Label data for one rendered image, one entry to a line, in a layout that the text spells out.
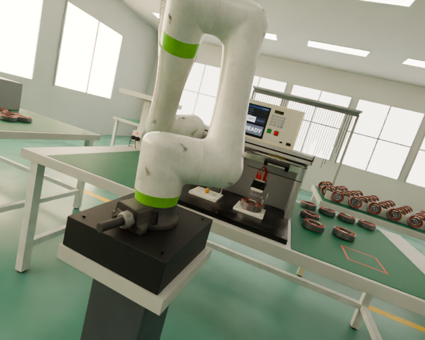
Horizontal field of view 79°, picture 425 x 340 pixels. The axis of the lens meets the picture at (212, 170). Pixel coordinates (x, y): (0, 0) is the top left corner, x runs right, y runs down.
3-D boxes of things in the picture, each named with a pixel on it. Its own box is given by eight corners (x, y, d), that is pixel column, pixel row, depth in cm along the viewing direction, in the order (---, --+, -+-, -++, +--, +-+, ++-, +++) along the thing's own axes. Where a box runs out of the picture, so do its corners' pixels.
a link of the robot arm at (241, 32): (246, 194, 72) (281, -1, 70) (189, 186, 67) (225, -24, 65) (229, 187, 84) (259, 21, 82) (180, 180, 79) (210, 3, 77)
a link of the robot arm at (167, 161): (191, 212, 71) (207, 144, 66) (131, 205, 66) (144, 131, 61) (184, 193, 82) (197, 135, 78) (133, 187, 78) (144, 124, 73)
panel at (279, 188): (290, 212, 151) (307, 163, 146) (188, 177, 167) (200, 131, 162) (290, 212, 152) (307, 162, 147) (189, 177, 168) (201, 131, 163)
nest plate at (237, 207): (262, 219, 123) (262, 217, 123) (232, 208, 127) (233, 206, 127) (265, 212, 138) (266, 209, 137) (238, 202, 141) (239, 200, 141)
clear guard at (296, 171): (301, 183, 109) (305, 169, 108) (247, 165, 115) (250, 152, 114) (299, 174, 140) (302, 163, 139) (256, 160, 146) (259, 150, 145)
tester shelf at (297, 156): (311, 166, 131) (314, 157, 130) (189, 129, 148) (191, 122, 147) (306, 160, 173) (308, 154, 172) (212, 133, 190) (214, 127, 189)
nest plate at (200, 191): (215, 202, 129) (216, 200, 129) (187, 193, 133) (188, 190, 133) (222, 196, 144) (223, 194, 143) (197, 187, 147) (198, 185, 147)
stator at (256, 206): (260, 214, 126) (262, 208, 125) (238, 207, 128) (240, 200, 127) (261, 208, 137) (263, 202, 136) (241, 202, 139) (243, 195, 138)
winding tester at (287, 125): (292, 150, 136) (305, 112, 132) (215, 128, 146) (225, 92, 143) (292, 149, 173) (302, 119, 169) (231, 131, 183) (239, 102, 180)
